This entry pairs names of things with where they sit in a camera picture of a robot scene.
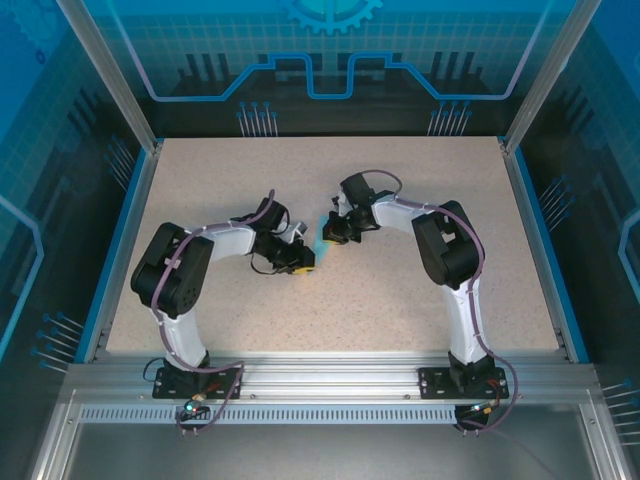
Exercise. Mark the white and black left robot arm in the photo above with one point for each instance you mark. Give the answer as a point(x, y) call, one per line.
point(182, 335)

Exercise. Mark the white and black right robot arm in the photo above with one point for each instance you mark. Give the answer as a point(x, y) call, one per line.
point(465, 325)

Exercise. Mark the grey metal base sheet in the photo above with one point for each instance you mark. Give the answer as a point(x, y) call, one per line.
point(320, 450)

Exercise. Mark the aluminium base beam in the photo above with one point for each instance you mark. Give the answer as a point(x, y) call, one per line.
point(325, 375)

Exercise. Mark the aluminium and blue side rail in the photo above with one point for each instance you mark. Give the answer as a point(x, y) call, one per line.
point(131, 235)
point(536, 235)

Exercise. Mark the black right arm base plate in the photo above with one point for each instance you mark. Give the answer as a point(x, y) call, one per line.
point(430, 385)

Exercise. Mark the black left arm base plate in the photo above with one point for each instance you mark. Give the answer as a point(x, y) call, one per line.
point(162, 390)

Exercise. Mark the aluminium frame post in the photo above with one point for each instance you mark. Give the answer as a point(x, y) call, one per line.
point(546, 75)
point(114, 75)

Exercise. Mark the aluminium lower frame rail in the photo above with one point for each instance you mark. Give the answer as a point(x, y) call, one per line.
point(55, 440)
point(610, 462)

